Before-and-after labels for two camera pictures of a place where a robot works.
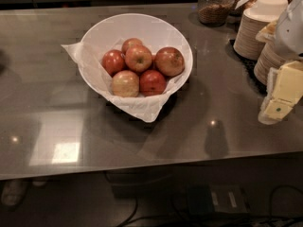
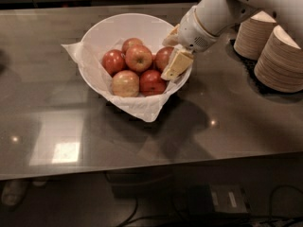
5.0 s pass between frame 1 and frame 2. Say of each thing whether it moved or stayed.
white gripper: moved
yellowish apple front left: stayed
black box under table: stayed
